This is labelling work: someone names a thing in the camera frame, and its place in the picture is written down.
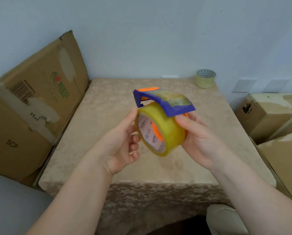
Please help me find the person's right hand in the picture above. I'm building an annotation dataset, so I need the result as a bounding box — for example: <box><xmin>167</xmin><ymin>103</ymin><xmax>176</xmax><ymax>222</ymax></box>
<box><xmin>175</xmin><ymin>112</ymin><xmax>231</xmax><ymax>172</ymax></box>

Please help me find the person's left hand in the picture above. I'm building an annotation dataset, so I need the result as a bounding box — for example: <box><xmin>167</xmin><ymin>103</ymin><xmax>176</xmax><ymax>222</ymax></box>
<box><xmin>92</xmin><ymin>108</ymin><xmax>142</xmax><ymax>176</ymax></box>

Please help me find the large clear packing tape roll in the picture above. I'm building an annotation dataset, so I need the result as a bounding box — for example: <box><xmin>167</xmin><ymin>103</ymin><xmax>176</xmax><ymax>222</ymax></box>
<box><xmin>134</xmin><ymin>102</ymin><xmax>189</xmax><ymax>157</ymax></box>

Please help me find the blue and orange tape dispenser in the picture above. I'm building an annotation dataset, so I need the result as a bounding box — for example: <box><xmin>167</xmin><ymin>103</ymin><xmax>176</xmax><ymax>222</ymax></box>
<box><xmin>133</xmin><ymin>87</ymin><xmax>196</xmax><ymax>145</ymax></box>

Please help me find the person's right forearm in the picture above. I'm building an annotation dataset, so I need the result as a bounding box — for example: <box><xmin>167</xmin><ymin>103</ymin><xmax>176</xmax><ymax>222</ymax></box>
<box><xmin>210</xmin><ymin>153</ymin><xmax>292</xmax><ymax>235</ymax></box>

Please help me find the person's left forearm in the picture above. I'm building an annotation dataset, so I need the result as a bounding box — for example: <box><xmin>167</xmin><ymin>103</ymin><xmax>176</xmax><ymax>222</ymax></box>
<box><xmin>26</xmin><ymin>151</ymin><xmax>113</xmax><ymax>235</ymax></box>

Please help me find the beige floral tablecloth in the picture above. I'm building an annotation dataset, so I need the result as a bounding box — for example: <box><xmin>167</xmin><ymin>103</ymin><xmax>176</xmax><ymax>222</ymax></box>
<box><xmin>38</xmin><ymin>78</ymin><xmax>277</xmax><ymax>235</ymax></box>

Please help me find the small pale yellow tape roll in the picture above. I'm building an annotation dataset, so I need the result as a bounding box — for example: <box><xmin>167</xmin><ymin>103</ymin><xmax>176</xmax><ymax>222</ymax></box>
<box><xmin>195</xmin><ymin>69</ymin><xmax>216</xmax><ymax>88</ymax></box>

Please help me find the small cardboard box black print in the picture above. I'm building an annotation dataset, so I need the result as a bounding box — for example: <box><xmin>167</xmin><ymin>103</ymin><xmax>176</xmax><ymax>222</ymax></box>
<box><xmin>235</xmin><ymin>93</ymin><xmax>292</xmax><ymax>145</ymax></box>

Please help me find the white seat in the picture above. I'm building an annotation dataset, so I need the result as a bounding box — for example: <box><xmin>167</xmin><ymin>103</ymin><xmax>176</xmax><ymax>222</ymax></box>
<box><xmin>206</xmin><ymin>204</ymin><xmax>250</xmax><ymax>235</ymax></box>

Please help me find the plain cardboard box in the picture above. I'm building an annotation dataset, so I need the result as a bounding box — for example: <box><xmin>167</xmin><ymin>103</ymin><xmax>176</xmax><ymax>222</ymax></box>
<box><xmin>257</xmin><ymin>131</ymin><xmax>292</xmax><ymax>207</ymax></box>

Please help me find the large worn cardboard box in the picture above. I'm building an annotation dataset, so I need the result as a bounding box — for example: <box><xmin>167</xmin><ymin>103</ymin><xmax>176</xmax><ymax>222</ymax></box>
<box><xmin>0</xmin><ymin>30</ymin><xmax>91</xmax><ymax>187</ymax></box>

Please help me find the grey cushion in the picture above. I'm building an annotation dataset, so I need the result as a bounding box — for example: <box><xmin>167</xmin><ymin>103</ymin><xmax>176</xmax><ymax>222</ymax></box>
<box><xmin>0</xmin><ymin>171</ymin><xmax>54</xmax><ymax>235</ymax></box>

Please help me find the white wall socket plate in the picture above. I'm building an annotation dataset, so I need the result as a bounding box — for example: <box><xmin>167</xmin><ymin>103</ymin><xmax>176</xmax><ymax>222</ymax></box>
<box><xmin>263</xmin><ymin>79</ymin><xmax>290</xmax><ymax>93</ymax></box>
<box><xmin>232</xmin><ymin>79</ymin><xmax>257</xmax><ymax>93</ymax></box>

